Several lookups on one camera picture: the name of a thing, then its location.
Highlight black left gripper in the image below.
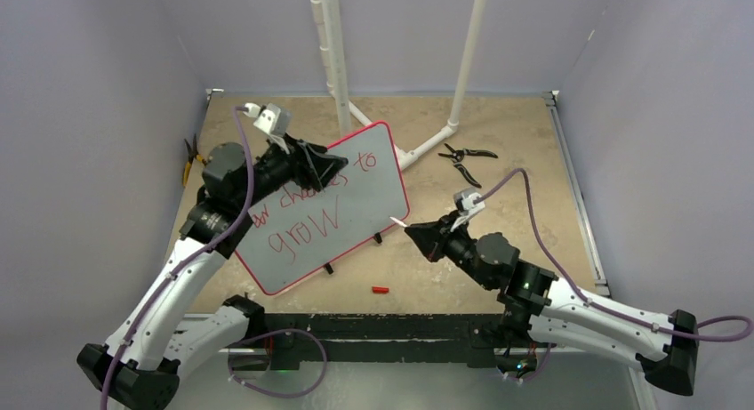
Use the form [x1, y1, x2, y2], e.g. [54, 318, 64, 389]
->
[236, 131, 346, 210]

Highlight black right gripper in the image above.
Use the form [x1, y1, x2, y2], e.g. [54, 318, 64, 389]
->
[406, 209, 493, 290]

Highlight red capped whiteboard marker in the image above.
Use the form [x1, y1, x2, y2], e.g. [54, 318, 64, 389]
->
[389, 216, 408, 229]

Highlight red framed whiteboard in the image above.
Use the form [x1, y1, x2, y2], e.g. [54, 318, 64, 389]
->
[236, 121, 410, 295]

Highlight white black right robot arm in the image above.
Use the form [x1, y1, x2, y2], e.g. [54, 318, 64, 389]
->
[404, 220, 699, 396]

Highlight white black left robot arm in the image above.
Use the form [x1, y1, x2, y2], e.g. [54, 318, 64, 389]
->
[76, 137, 349, 409]

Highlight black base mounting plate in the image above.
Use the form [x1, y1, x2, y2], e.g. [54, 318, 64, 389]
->
[209, 312, 557, 370]

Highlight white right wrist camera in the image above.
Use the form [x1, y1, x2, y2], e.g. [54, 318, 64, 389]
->
[450, 187, 485, 232]

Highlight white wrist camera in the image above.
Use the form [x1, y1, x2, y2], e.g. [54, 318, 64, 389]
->
[450, 187, 485, 232]
[242, 102, 292, 155]

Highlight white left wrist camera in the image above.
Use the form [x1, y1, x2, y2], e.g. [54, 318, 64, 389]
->
[242, 102, 292, 155]

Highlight black handled pliers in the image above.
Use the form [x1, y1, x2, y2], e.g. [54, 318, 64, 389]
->
[437, 143, 500, 189]

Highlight yellow handled pliers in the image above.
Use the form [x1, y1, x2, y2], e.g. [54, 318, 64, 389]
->
[181, 134, 208, 187]

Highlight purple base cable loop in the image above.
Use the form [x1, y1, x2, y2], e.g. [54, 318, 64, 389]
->
[226, 328, 329, 399]

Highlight white PVC pipe frame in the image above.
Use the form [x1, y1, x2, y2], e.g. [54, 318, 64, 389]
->
[309, 0, 491, 172]

